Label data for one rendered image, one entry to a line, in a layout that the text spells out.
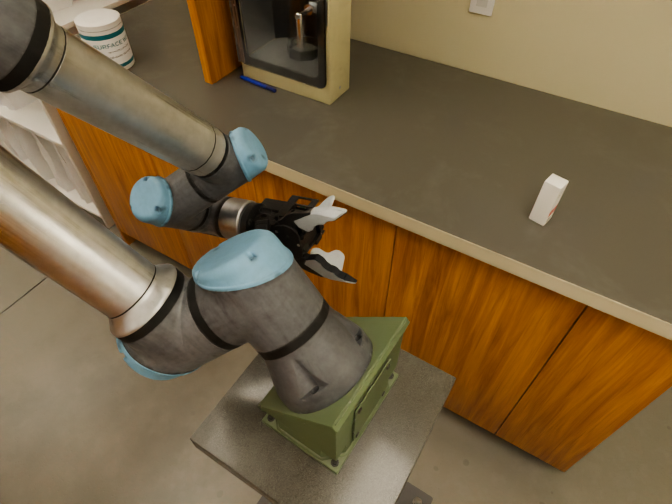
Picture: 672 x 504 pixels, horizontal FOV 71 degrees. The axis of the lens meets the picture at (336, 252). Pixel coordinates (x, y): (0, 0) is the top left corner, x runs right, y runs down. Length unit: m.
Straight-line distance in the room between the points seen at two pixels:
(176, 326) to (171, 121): 0.26
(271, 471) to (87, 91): 0.57
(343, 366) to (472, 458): 1.25
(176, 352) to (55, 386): 1.52
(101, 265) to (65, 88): 0.19
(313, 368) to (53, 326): 1.80
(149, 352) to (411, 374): 0.43
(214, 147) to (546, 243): 0.73
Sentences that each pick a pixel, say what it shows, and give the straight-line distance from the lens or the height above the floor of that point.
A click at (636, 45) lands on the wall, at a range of 1.57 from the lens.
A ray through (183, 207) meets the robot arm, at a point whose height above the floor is 1.19.
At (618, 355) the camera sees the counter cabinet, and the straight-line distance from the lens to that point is 1.23.
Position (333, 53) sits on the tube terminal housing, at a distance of 1.37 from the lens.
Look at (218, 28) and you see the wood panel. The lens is 1.55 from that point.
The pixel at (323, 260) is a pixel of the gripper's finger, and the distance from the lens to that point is 0.78.
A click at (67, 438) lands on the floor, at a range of 2.03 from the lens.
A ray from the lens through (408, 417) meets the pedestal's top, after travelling 0.82.
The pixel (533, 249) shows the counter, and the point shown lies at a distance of 1.08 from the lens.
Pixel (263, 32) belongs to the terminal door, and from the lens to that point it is 1.45.
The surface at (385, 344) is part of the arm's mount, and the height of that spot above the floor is 1.12.
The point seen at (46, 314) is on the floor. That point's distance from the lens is 2.37.
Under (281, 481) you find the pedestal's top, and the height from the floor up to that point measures 0.94.
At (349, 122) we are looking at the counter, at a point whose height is 0.94.
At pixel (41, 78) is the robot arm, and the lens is 0.55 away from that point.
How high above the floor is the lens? 1.69
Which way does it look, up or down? 49 degrees down
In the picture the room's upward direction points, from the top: straight up
